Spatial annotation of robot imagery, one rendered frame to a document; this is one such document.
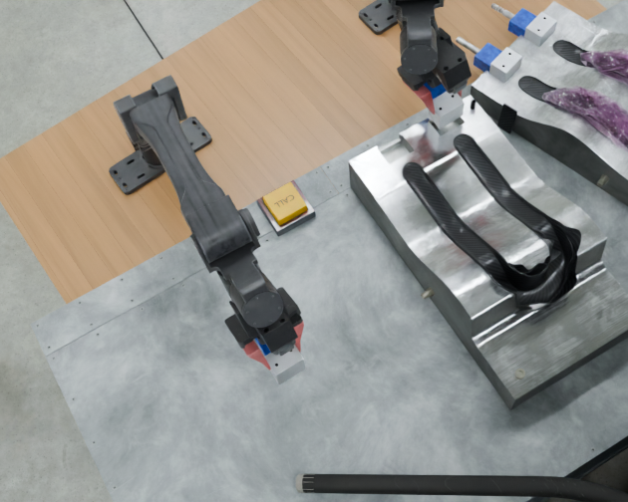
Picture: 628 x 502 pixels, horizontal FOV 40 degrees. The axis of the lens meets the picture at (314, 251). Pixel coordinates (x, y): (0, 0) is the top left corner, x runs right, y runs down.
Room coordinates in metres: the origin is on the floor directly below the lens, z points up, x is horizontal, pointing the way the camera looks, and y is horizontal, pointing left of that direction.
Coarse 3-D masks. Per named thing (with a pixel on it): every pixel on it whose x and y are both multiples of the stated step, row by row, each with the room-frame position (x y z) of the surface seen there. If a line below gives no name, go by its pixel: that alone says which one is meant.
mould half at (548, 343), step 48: (432, 144) 0.81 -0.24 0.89; (480, 144) 0.80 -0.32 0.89; (384, 192) 0.74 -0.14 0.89; (480, 192) 0.71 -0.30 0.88; (528, 192) 0.69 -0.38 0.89; (432, 240) 0.63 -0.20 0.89; (528, 240) 0.58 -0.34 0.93; (432, 288) 0.56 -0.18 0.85; (480, 288) 0.51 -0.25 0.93; (576, 288) 0.51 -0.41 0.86; (480, 336) 0.46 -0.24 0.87; (528, 336) 0.44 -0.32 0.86; (576, 336) 0.43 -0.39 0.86; (624, 336) 0.43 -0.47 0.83; (528, 384) 0.37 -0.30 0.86
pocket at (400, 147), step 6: (402, 138) 0.84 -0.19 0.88; (390, 144) 0.84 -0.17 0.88; (396, 144) 0.84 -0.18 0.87; (402, 144) 0.84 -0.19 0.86; (408, 144) 0.83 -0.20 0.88; (384, 150) 0.83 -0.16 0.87; (390, 150) 0.83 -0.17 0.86; (396, 150) 0.83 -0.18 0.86; (402, 150) 0.83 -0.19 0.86; (408, 150) 0.83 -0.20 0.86; (384, 156) 0.82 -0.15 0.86; (390, 156) 0.82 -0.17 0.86; (396, 156) 0.82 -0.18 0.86; (402, 156) 0.82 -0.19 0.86; (390, 162) 0.81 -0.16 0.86
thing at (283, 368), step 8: (264, 352) 0.47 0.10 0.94; (288, 352) 0.46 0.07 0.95; (296, 352) 0.46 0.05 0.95; (272, 360) 0.45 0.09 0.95; (280, 360) 0.45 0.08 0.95; (288, 360) 0.45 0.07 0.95; (296, 360) 0.44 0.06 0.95; (272, 368) 0.44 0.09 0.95; (280, 368) 0.43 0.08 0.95; (288, 368) 0.43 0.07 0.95; (296, 368) 0.44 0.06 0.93; (304, 368) 0.44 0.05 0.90; (280, 376) 0.43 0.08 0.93; (288, 376) 0.43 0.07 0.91
